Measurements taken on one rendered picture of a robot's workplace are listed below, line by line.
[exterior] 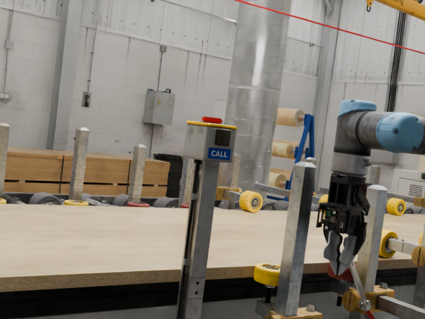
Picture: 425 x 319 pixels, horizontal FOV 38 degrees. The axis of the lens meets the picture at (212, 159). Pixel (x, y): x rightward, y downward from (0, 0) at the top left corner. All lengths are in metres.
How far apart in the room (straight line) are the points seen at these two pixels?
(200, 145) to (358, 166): 0.34
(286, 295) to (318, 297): 0.41
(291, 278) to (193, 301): 0.25
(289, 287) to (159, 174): 7.17
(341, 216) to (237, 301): 0.42
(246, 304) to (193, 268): 0.43
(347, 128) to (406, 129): 0.14
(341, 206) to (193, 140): 0.33
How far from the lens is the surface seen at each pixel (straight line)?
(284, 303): 1.37
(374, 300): 1.57
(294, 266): 1.35
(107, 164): 7.96
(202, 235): 1.17
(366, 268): 1.54
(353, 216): 1.28
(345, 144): 1.28
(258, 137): 5.53
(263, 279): 1.45
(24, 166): 7.41
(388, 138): 1.19
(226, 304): 1.55
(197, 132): 1.15
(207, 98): 10.62
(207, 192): 1.16
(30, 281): 1.22
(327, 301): 1.80
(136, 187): 2.35
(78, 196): 2.25
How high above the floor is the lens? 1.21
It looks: 3 degrees down
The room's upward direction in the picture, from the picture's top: 7 degrees clockwise
